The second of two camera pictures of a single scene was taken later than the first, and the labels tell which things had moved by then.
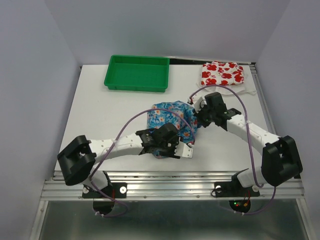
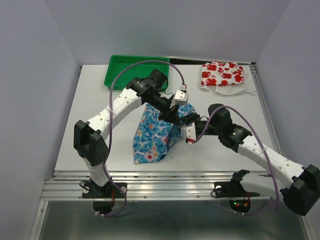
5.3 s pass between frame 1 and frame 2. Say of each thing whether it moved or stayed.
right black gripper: moved
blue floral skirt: moved
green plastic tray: stayed
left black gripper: moved
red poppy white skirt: stayed
